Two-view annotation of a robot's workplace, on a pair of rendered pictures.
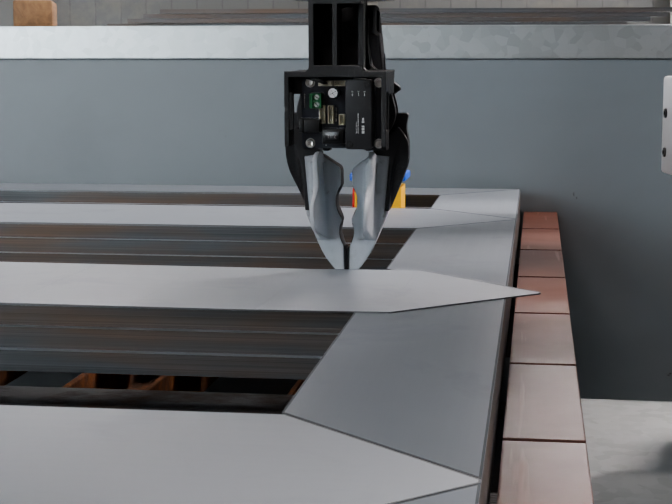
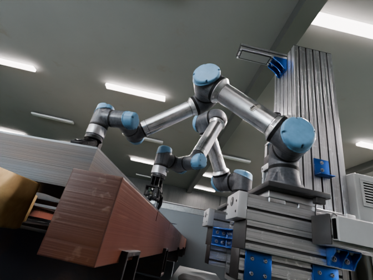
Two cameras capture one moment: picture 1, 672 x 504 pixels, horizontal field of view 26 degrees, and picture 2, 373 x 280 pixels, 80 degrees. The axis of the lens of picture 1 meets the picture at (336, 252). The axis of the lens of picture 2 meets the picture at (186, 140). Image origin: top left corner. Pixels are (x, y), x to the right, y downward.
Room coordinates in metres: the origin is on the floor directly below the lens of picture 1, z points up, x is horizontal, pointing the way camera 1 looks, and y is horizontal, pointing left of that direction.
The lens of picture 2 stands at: (-0.02, -0.08, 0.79)
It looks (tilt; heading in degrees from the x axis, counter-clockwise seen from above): 25 degrees up; 359
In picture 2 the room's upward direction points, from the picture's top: 12 degrees clockwise
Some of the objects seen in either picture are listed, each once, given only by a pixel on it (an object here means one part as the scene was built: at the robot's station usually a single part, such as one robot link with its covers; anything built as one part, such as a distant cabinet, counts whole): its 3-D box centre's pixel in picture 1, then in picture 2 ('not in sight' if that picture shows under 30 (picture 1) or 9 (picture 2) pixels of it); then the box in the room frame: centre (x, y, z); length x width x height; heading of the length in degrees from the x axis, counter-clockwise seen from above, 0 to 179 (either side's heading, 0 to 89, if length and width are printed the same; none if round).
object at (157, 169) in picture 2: not in sight; (160, 171); (1.05, -0.01, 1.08); 0.08 x 0.08 x 0.05
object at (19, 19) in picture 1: (35, 17); not in sight; (2.33, 0.48, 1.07); 0.12 x 0.06 x 0.05; 8
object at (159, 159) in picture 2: not in sight; (163, 157); (1.05, -0.01, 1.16); 0.09 x 0.08 x 0.11; 131
